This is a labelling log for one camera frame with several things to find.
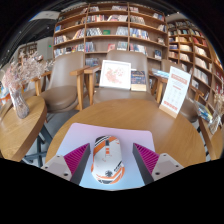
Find brown wooden-armed chair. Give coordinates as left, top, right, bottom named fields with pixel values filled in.
left=31, top=51, right=90, bottom=114

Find pastel blue pink mouse pad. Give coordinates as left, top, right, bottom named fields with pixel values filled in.
left=54, top=122, right=156, bottom=191

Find wooden side table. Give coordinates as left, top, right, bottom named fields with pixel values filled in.
left=198, top=116, right=224, bottom=161
left=0, top=95, right=48, bottom=163

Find light blue flat books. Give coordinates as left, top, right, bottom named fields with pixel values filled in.
left=151, top=68, right=171, bottom=80

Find stack of colourful books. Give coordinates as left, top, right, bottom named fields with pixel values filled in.
left=194, top=99, right=214, bottom=124

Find white framed floral picture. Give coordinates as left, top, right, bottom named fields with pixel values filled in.
left=98, top=59, right=132, bottom=91

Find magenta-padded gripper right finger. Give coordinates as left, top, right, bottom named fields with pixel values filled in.
left=132, top=143, right=184, bottom=186

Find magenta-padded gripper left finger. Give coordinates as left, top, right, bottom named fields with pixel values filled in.
left=41, top=143, right=92, bottom=185

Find white and orange computer mouse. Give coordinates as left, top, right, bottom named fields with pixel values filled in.
left=90, top=134, right=126, bottom=185

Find glass vase with beige flowers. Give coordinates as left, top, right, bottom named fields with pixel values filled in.
left=208, top=83, right=224, bottom=136

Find distant wooden bookshelf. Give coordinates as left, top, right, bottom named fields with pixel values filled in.
left=18, top=41, right=39, bottom=61

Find brown chair holding framed picture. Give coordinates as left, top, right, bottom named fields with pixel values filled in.
left=83, top=49, right=168, bottom=106

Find white orange sign, wooden base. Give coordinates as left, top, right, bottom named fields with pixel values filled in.
left=158, top=65, right=192, bottom=119

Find glass vase with pink flowers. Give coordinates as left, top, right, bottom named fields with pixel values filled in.
left=1, top=51, right=54, bottom=120

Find wooden bookshelf with yellow poster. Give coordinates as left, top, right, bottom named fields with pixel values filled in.
left=166, top=18, right=224, bottom=108

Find dark blue book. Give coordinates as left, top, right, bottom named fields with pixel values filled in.
left=130, top=70, right=148, bottom=92

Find wide wooden bookshelf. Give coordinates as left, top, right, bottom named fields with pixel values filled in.
left=52, top=2, right=169, bottom=68

